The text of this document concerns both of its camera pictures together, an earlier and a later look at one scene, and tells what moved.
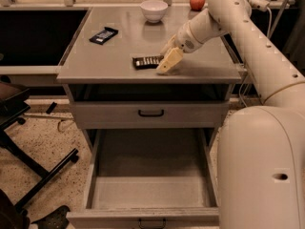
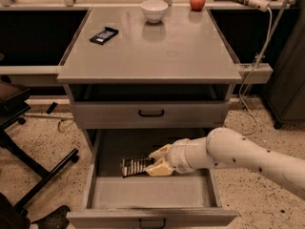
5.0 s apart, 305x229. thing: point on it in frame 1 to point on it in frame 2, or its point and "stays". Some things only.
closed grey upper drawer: x=150 y=114 stays
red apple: x=197 y=2 stays
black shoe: x=57 y=219 stays
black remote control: x=149 y=62 to x=131 y=166
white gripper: x=185 y=40 to x=178 y=157
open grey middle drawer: x=149 y=178 stays
